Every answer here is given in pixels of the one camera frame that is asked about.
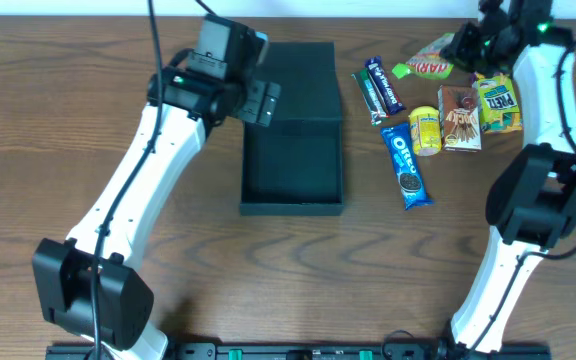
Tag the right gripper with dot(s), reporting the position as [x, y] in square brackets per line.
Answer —
[463, 42]

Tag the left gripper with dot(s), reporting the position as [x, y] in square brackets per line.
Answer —
[260, 101]

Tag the Haribo gummy candy bag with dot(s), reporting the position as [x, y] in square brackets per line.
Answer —
[427, 62]

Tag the dark green gift box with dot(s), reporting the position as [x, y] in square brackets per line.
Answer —
[294, 166]

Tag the blue Oreo cookie pack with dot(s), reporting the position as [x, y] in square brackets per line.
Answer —
[412, 187]

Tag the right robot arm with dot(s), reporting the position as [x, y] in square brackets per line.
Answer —
[531, 208]

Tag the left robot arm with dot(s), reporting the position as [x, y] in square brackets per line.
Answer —
[89, 283]

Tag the green Pretz box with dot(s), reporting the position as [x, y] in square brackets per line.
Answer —
[499, 110]

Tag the brown Pocky box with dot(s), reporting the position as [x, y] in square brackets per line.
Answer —
[459, 118]

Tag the small yellow can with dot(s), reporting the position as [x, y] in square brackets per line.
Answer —
[425, 131]

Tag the purple Dairy Milk bar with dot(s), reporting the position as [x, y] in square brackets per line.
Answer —
[391, 100]

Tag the green chocolate bar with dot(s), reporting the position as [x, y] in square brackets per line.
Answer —
[371, 98]

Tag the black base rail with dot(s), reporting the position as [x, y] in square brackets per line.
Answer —
[394, 350]

